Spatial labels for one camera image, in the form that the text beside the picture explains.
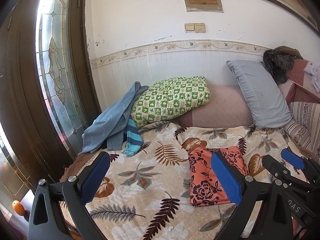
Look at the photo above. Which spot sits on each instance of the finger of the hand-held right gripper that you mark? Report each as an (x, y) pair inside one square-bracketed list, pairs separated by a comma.
[(292, 158), (278, 170)]

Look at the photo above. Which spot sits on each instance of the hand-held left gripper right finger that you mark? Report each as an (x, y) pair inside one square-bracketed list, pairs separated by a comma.
[(226, 177)]

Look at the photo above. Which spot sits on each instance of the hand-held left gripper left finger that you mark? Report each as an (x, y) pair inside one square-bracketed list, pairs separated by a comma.
[(96, 177)]

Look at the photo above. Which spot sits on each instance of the orange floral garment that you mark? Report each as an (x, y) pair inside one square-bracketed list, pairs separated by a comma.
[(202, 180)]

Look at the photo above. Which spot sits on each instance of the striped floral cushion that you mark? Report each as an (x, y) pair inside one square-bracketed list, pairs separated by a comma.
[(305, 122)]

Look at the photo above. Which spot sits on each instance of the leaf print blanket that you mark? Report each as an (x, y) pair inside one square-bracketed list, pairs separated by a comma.
[(150, 175)]

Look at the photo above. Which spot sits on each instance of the striped teal sleeve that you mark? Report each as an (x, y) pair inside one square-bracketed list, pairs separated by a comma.
[(132, 137)]

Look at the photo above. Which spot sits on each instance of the blue cloth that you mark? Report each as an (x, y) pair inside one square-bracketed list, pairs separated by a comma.
[(112, 120)]

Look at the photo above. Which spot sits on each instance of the pink patterned blanket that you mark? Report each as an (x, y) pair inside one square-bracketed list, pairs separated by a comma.
[(297, 90)]

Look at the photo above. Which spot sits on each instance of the pink bolster cushion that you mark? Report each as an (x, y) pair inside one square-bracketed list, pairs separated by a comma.
[(222, 107)]

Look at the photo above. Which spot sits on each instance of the grey-blue pillow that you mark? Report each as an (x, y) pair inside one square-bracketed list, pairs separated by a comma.
[(260, 95)]

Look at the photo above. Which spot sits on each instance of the orange fruit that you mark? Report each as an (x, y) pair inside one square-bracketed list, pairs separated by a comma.
[(18, 208)]

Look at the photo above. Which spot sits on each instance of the white cloth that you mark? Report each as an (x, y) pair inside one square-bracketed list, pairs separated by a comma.
[(313, 75)]

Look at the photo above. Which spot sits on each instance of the green checkered pillow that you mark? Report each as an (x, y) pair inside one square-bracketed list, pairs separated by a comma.
[(172, 100)]

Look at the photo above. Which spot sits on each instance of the dark fur hat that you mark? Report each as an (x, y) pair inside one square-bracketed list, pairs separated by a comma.
[(277, 65)]

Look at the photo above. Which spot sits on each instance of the brown cloth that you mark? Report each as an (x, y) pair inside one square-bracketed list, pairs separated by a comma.
[(290, 51)]

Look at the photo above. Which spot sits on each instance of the wooden stained glass door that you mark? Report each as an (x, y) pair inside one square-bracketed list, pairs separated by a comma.
[(22, 80)]

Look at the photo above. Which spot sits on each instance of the gold light switch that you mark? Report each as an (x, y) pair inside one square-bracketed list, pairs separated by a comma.
[(200, 28), (189, 27)]

